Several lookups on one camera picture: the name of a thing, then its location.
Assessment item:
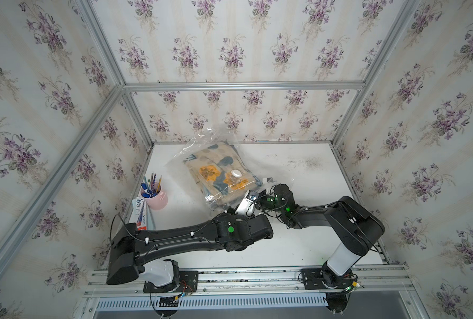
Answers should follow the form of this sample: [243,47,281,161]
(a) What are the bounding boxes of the beige floral fleece blanket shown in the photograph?
[183,141,263,205]

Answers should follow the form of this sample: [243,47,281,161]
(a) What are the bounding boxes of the clear plastic vacuum bag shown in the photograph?
[166,126,268,213]

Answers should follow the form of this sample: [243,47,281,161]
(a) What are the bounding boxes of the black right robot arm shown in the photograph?
[252,184,385,289]

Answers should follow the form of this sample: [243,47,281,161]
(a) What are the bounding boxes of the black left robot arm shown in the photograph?
[106,213,273,288]

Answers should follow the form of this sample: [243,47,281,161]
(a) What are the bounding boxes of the white round bag valve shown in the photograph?
[231,170,243,179]

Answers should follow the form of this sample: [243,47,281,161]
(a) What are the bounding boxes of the pink pen cup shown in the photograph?
[140,188,168,211]

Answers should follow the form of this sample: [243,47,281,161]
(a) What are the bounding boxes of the blue pen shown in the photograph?
[140,183,154,198]

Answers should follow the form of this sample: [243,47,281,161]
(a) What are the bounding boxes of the white toothpaste box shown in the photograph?
[130,198,152,231]

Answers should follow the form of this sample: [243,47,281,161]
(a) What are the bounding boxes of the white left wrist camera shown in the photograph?
[235,190,259,217]

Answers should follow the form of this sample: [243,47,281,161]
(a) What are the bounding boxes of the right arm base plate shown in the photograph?
[298,268,358,292]

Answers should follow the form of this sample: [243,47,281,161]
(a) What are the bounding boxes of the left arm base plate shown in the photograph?
[143,271,199,294]

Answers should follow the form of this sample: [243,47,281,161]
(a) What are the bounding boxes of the aluminium mounting rail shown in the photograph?
[81,265,415,298]

